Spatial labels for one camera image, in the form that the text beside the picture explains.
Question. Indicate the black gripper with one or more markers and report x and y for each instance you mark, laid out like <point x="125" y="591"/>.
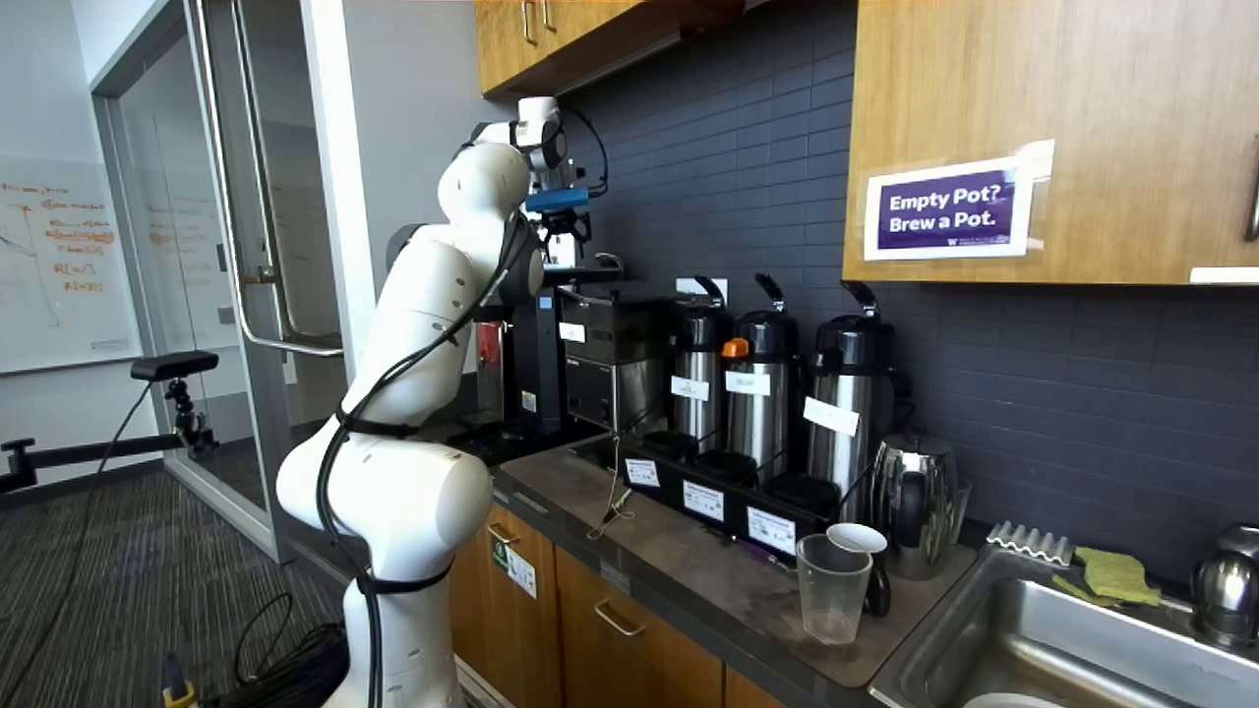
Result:
<point x="559" y="217"/>

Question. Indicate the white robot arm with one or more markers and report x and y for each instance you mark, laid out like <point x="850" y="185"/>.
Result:
<point x="396" y="501"/>

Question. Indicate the steel coffee bean grinder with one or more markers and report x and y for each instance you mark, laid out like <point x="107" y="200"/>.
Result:
<point x="615" y="343"/>

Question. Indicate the left steel airpot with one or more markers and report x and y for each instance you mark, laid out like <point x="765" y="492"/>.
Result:
<point x="694" y="382"/>

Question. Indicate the black coffee brewer machine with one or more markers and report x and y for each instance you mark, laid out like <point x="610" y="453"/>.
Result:
<point x="518" y="379"/>

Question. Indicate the middle steel airpot orange tab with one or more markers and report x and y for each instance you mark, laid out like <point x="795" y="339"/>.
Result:
<point x="758" y="379"/>

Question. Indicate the right steel airpot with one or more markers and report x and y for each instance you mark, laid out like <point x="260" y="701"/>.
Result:
<point x="846" y="393"/>

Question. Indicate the black airpot rack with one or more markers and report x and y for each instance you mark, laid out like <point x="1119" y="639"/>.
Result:
<point x="722" y="488"/>

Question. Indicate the green compost label sticker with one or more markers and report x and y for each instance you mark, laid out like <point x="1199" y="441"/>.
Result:
<point x="513" y="564"/>

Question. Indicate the purple empty pot sign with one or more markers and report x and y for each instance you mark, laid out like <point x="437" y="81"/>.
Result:
<point x="967" y="209"/>

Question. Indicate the black mug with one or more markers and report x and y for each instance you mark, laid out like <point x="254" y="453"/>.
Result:
<point x="870" y="545"/>

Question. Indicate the steel glass coffee carafe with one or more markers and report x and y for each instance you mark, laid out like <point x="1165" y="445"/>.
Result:
<point x="917" y="501"/>

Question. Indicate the clear plastic cup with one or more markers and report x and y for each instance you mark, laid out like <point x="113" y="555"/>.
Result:
<point x="831" y="591"/>

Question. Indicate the upper wooden cabinet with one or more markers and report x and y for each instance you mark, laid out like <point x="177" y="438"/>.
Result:
<point x="1152" y="112"/>

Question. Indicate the stainless steel sink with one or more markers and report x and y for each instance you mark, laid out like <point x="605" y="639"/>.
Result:
<point x="1010" y="639"/>

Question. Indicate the green cloth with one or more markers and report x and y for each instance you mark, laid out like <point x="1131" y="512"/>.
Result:
<point x="1115" y="575"/>

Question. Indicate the steel kettle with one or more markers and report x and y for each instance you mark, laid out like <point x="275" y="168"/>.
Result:
<point x="1227" y="587"/>

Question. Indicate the silver cabinet handle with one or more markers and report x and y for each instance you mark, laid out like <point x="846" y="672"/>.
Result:
<point x="615" y="618"/>

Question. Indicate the black camera on stand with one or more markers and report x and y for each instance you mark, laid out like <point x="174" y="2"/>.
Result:
<point x="191" y="432"/>

